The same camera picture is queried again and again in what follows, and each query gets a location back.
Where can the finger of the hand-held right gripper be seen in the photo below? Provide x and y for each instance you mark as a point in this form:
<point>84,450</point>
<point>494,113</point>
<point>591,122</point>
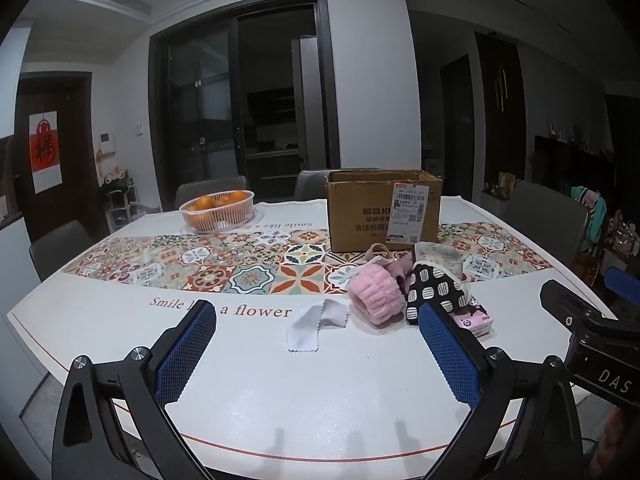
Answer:
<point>623,282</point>
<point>565,305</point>

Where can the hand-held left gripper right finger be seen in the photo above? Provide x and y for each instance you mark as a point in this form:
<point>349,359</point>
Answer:
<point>447,355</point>

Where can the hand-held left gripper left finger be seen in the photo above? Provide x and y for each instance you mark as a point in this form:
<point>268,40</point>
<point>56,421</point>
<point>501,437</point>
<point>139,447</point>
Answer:
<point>187,350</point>

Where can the grey floral towel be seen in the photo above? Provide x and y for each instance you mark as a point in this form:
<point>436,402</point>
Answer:
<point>445,257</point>

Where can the white cleaning cloth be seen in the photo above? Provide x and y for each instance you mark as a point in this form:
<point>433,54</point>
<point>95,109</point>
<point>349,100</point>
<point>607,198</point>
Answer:
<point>305,330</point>

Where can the brown cardboard box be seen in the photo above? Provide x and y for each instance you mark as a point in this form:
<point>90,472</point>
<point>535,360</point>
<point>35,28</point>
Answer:
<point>360,210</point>

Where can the person's right forearm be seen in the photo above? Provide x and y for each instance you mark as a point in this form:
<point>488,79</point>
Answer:
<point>617,445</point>

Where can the pink tissue packet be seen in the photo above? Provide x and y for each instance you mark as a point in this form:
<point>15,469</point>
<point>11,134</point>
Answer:
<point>475,322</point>

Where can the black white dotted cloth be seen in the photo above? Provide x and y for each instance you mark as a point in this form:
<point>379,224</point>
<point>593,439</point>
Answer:
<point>435,285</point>

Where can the teal hanging clothes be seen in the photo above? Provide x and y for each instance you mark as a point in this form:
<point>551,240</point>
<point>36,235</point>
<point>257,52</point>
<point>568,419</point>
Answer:
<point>592,210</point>

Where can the grey dining chair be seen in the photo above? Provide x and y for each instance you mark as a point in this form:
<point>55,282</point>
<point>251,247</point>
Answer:
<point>545,220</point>
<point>310,185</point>
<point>60,250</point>
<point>210,187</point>

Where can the pink fluffy headband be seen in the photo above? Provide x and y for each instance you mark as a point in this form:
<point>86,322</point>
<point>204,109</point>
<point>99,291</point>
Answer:
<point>372,295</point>

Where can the pink knitted sock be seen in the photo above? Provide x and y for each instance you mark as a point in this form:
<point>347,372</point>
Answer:
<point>400,266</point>

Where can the white tile-patterned tablecloth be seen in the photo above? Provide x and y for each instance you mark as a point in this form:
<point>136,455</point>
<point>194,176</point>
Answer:
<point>300,400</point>

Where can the dark sideboard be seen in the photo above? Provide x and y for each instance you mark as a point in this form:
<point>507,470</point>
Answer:
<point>570,165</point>

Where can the white plastic fruit basket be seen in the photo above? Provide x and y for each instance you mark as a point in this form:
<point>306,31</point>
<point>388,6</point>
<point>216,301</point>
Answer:
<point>215,220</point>

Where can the yellow paper bag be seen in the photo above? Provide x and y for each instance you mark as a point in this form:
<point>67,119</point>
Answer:
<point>506,184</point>

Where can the orange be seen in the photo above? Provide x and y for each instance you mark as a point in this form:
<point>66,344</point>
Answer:
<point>241,195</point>
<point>223,200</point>
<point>202,204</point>

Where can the small cluttered shelf rack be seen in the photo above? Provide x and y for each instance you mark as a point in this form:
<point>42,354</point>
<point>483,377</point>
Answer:
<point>119,200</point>

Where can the dark interior door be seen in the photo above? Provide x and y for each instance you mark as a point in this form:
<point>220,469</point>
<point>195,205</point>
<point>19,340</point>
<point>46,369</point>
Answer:
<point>457,130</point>

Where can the dark wooden cabinet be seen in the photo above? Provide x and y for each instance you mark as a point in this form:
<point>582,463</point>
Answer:
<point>500,110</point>

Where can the dark wooden door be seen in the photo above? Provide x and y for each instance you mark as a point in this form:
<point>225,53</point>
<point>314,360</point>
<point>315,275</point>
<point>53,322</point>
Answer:
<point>75,160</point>

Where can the dark framed sliding glass door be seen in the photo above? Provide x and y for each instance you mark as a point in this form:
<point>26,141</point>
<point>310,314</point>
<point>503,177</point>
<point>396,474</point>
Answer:
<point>200,110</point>

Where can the grey refrigerator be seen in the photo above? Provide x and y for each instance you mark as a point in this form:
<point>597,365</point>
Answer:
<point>305,95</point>

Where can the white wall intercom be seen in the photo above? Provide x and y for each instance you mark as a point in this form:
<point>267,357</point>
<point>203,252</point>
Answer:
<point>106,145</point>

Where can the red white wall calendar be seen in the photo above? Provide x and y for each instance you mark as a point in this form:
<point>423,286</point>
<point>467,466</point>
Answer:
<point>45,155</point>

